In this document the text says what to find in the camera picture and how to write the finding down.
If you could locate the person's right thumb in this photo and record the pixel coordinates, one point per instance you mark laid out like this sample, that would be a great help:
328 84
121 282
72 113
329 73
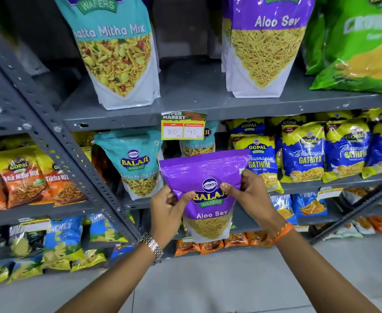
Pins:
231 188

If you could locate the person's left thumb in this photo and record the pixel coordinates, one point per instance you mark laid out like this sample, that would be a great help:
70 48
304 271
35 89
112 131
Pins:
179 197

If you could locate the small orange snack packet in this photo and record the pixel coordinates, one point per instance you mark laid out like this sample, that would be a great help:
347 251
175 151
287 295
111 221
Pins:
186 247
236 238
210 246
258 238

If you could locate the small teal snack packet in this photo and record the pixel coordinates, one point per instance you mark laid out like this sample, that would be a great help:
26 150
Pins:
132 159
197 146

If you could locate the row of yellow blue chip packets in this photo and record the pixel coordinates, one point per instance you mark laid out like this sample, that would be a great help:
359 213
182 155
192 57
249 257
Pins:
31 268

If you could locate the yellow red price tag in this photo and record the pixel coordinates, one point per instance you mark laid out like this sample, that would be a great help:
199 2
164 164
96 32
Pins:
183 127

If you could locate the blue orange chips packet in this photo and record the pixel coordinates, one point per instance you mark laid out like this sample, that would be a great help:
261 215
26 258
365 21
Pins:
285 208
310 205

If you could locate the grey metal shelf rack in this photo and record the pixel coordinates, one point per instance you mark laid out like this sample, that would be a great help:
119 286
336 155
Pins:
31 211
194 94

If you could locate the person's right hand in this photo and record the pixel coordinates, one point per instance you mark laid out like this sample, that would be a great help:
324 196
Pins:
256 202

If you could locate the large purple snack packet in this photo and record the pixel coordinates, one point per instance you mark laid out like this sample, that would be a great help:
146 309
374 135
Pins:
266 52
225 45

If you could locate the white shelf price label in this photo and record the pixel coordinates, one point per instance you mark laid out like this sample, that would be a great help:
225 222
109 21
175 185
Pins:
34 224
329 193

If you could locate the person's left hand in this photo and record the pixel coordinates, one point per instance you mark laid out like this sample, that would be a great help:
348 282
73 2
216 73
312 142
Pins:
163 215

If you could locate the silver metal wristwatch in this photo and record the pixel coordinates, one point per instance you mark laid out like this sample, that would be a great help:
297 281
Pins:
152 246

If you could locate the large green snack packet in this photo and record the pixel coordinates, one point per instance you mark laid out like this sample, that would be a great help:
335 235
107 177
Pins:
315 42
363 45

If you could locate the person's left forearm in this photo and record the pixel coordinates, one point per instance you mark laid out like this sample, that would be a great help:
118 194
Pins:
119 280

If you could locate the large teal snack packet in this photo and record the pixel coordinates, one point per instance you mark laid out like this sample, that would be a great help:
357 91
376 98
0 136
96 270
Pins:
116 58

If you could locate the white snack packet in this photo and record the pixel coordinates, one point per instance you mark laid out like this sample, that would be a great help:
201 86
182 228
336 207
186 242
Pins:
362 224
345 232

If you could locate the person's right forearm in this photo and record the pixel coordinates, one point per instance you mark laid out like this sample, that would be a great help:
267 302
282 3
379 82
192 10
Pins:
321 273

